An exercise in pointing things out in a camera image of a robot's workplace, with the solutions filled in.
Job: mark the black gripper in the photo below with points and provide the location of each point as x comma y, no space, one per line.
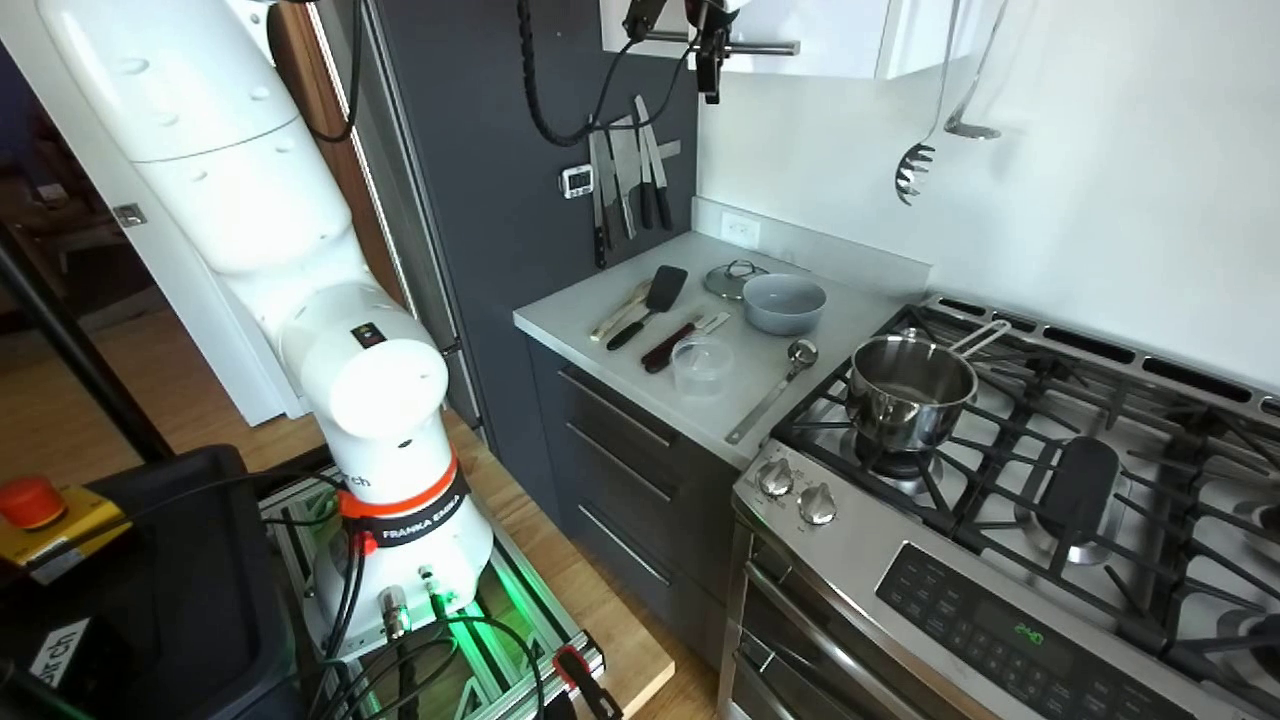
712,31

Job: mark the clear plastic cup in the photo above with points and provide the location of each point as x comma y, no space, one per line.
702,365

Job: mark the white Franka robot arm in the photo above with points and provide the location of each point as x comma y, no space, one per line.
242,203

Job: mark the dark grey drawer cabinet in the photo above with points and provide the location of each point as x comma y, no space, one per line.
600,454

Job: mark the magnetic knife strip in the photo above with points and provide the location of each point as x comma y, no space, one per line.
675,149

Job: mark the long narrow kitchen knife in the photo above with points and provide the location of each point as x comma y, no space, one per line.
650,147

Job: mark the wide blade kitchen knife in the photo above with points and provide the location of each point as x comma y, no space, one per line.
620,153

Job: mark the short kitchen knife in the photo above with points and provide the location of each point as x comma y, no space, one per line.
600,174

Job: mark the small white framed panel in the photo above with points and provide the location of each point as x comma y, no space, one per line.
578,183

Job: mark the glass pot lid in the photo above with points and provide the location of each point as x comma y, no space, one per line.
729,283

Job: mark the black spatula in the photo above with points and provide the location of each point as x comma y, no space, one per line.
662,287

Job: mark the grey bowl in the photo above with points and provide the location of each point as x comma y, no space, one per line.
785,306

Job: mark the steel slotted turner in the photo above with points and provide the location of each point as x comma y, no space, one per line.
972,129

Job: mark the stainless steel refrigerator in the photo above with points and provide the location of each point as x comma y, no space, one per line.
492,267

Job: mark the small steel saucepan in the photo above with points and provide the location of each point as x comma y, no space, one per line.
915,386

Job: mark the aluminium robot mounting stand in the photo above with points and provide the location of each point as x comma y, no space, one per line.
533,626

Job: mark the stainless gas stove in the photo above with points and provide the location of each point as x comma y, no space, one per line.
1015,626

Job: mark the black tripod leg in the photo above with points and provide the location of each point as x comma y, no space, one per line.
83,346

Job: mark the black controller case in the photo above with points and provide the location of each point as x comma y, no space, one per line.
174,602

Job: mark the yellow emergency stop box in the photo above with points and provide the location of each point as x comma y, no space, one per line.
32,504

